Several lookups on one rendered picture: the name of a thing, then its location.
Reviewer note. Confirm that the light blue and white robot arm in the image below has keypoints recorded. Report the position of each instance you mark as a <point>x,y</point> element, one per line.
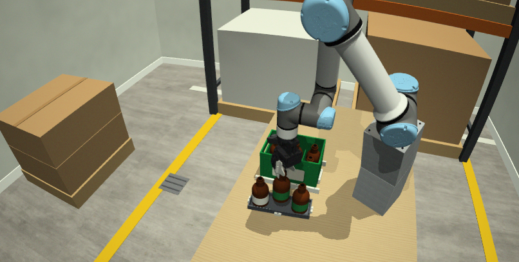
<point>338,27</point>

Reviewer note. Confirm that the green plastic crate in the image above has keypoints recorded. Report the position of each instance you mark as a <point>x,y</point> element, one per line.
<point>306,172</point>

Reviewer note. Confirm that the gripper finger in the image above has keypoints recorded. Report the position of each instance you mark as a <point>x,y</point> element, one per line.
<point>277,166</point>
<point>290,168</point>

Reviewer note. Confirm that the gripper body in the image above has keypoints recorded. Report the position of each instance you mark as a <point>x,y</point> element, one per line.
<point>286,152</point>

